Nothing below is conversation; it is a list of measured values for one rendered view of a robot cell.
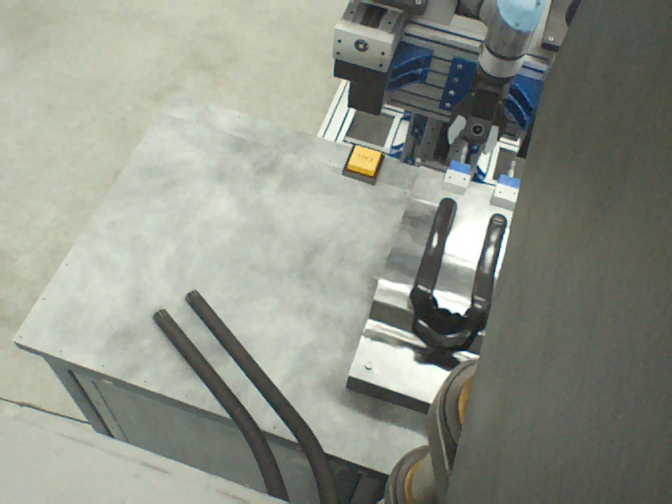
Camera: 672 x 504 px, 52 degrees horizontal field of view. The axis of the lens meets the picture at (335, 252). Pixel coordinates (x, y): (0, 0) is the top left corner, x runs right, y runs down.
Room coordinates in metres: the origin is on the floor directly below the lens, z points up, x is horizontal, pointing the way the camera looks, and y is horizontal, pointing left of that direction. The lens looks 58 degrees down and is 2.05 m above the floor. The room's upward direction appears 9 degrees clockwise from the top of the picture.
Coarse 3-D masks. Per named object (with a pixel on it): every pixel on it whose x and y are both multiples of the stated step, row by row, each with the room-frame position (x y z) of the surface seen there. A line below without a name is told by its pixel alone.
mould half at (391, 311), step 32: (416, 192) 0.91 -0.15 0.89; (448, 192) 0.92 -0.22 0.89; (480, 192) 0.93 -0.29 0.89; (416, 224) 0.83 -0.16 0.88; (480, 224) 0.85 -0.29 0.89; (416, 256) 0.75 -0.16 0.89; (448, 256) 0.76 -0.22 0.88; (384, 288) 0.64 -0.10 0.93; (448, 288) 0.66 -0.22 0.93; (384, 320) 0.60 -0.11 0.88; (384, 352) 0.54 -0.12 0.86; (416, 352) 0.55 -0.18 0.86; (448, 352) 0.56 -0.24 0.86; (352, 384) 0.49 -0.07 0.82; (384, 384) 0.48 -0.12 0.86; (416, 384) 0.49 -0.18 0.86
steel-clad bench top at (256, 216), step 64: (192, 128) 1.06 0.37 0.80; (256, 128) 1.09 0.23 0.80; (128, 192) 0.86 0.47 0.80; (192, 192) 0.88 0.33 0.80; (256, 192) 0.91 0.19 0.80; (320, 192) 0.94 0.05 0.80; (384, 192) 0.96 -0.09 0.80; (128, 256) 0.70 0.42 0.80; (192, 256) 0.72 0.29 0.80; (256, 256) 0.75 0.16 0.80; (320, 256) 0.77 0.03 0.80; (384, 256) 0.79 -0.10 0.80; (64, 320) 0.54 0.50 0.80; (128, 320) 0.56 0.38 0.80; (192, 320) 0.58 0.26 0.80; (256, 320) 0.60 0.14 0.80; (320, 320) 0.62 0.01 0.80; (192, 384) 0.45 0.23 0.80; (320, 384) 0.49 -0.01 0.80; (384, 448) 0.38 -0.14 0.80
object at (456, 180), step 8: (464, 152) 1.03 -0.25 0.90; (464, 160) 1.01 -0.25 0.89; (456, 168) 0.97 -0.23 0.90; (464, 168) 0.98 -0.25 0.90; (448, 176) 0.94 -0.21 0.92; (456, 176) 0.94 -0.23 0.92; (464, 176) 0.95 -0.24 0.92; (448, 184) 0.92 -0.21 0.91; (456, 184) 0.92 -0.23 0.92; (464, 184) 0.92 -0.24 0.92; (456, 192) 0.92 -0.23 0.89; (464, 192) 0.92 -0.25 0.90
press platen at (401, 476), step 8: (416, 448) 0.24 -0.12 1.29; (424, 448) 0.24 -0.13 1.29; (408, 456) 0.23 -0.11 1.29; (416, 456) 0.23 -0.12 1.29; (424, 456) 0.23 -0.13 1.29; (400, 464) 0.22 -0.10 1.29; (408, 464) 0.22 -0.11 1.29; (416, 464) 0.22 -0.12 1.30; (392, 472) 0.21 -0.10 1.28; (400, 472) 0.21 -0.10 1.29; (408, 472) 0.21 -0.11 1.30; (392, 480) 0.20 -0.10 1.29; (400, 480) 0.20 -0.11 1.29; (408, 480) 0.20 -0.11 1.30; (392, 488) 0.19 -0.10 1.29; (400, 488) 0.19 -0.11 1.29; (408, 488) 0.19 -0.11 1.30; (384, 496) 0.19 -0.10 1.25; (392, 496) 0.18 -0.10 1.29; (400, 496) 0.18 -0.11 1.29; (408, 496) 0.18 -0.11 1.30
